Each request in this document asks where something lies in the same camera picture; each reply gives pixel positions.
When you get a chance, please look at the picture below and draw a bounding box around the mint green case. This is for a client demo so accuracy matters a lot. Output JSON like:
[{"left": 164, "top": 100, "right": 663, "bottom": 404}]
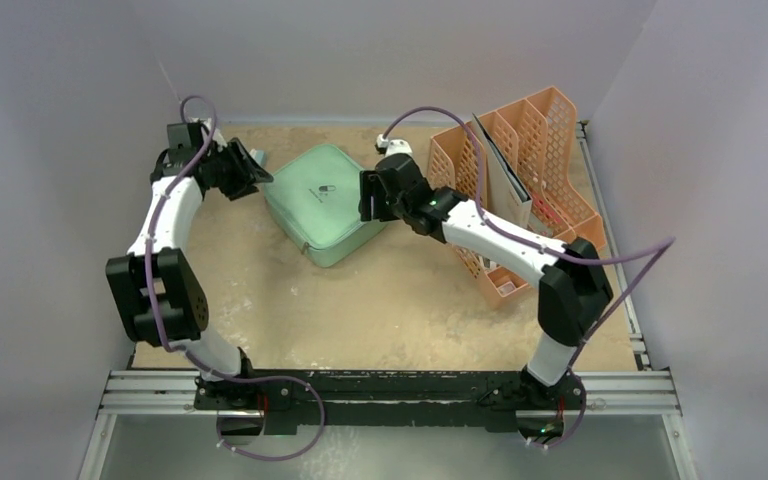
[{"left": 263, "top": 144, "right": 386, "bottom": 268}]

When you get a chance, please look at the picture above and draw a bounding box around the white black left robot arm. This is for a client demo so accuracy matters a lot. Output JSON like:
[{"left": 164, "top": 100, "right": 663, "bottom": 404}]
[{"left": 105, "top": 119, "right": 274, "bottom": 409}]

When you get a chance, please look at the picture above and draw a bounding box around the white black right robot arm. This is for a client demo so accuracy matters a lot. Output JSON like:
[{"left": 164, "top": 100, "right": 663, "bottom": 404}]
[{"left": 359, "top": 153, "right": 613, "bottom": 407}]

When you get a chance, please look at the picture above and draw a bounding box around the grey folder in organizer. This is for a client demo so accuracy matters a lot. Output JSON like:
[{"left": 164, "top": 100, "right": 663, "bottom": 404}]
[{"left": 472, "top": 114, "right": 532, "bottom": 228}]

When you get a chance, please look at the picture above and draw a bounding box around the peach plastic file organizer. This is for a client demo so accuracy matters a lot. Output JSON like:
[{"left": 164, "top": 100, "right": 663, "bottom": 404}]
[{"left": 426, "top": 86, "right": 608, "bottom": 311}]

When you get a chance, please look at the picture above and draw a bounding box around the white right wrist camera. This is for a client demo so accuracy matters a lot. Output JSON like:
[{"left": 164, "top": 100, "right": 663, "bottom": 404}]
[{"left": 375, "top": 134, "right": 413, "bottom": 157}]

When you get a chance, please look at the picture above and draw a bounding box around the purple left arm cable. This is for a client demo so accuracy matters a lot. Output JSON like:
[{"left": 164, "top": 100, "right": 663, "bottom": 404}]
[{"left": 144, "top": 95, "right": 326, "bottom": 399}]

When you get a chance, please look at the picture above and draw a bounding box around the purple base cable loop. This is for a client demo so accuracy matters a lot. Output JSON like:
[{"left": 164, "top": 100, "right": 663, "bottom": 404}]
[{"left": 216, "top": 386, "right": 330, "bottom": 466}]

